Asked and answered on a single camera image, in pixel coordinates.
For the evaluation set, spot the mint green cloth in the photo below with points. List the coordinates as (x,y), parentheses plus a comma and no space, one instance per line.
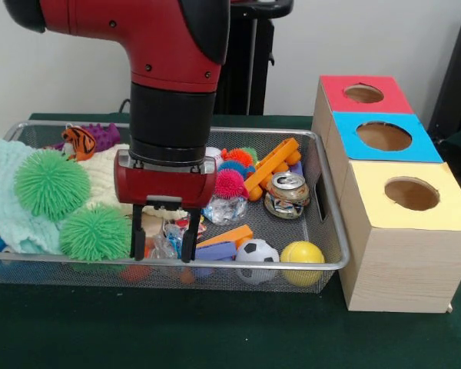
(4,215)

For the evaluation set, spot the orange toy building block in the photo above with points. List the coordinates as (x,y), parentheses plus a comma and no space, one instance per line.
(226,236)

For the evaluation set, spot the yellow foam ball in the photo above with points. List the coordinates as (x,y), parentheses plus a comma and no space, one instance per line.
(301,255)

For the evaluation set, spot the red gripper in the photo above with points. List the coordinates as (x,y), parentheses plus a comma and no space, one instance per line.
(165,184)

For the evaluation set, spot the silver mesh bin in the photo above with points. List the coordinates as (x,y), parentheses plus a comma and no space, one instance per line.
(311,238)

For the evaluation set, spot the small soccer ball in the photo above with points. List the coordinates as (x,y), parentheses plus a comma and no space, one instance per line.
(256,251)

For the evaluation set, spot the crushed printed can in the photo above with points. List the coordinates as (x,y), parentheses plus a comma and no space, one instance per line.
(286,192)

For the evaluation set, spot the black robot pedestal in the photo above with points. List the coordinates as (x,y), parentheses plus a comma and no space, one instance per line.
(253,77)

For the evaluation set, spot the clear packet with blue toys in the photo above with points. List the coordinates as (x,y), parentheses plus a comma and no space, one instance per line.
(169,242)

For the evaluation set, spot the cream cloth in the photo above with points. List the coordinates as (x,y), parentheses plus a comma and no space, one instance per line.
(100,180)

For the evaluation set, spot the green spiky rubber ball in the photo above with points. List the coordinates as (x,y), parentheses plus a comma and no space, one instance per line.
(52,184)
(96,232)

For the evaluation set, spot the multicolour spiky rubber toy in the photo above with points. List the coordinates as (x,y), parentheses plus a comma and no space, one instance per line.
(230,180)

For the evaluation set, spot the wooden box with three holes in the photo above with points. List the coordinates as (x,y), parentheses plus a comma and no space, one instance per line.
(399,269)

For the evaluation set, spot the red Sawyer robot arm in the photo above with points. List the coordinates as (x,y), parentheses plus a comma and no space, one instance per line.
(157,38)

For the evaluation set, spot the long orange toy piece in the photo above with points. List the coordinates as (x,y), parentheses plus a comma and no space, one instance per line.
(270,165)

